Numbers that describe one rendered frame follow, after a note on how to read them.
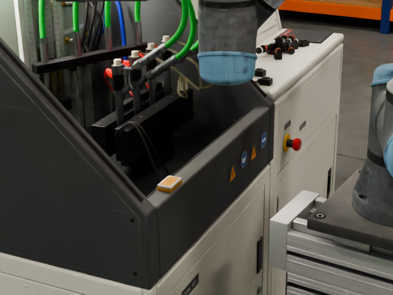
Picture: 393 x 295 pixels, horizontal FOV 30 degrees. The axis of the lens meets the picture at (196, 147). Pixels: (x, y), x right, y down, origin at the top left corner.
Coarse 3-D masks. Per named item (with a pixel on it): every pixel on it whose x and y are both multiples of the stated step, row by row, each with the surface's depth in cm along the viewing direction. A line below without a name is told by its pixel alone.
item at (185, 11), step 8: (40, 0) 168; (184, 0) 153; (40, 8) 169; (184, 8) 153; (40, 16) 170; (184, 16) 154; (40, 24) 171; (184, 24) 155; (40, 32) 171; (176, 32) 156; (40, 40) 172; (168, 40) 158; (176, 40) 157
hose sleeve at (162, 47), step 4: (160, 44) 159; (164, 44) 158; (156, 48) 160; (160, 48) 159; (164, 48) 158; (168, 48) 159; (152, 52) 160; (156, 52) 160; (160, 52) 159; (164, 52) 160; (144, 56) 162; (148, 56) 161; (152, 56) 160; (156, 56) 160; (140, 60) 162; (144, 60) 162; (148, 60) 161; (140, 64) 162; (144, 64) 162
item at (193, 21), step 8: (192, 8) 162; (192, 16) 162; (192, 24) 163; (192, 32) 163; (80, 40) 178; (192, 40) 164; (80, 48) 179; (184, 48) 166; (176, 56) 167; (160, 64) 170; (168, 64) 169; (152, 72) 171; (160, 72) 171
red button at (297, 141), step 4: (288, 136) 205; (284, 140) 203; (288, 140) 204; (292, 140) 204; (296, 140) 203; (300, 140) 203; (284, 144) 203; (288, 144) 204; (292, 144) 203; (296, 144) 202; (300, 144) 204; (284, 148) 204; (288, 148) 207; (292, 148) 204; (296, 148) 203; (300, 148) 204
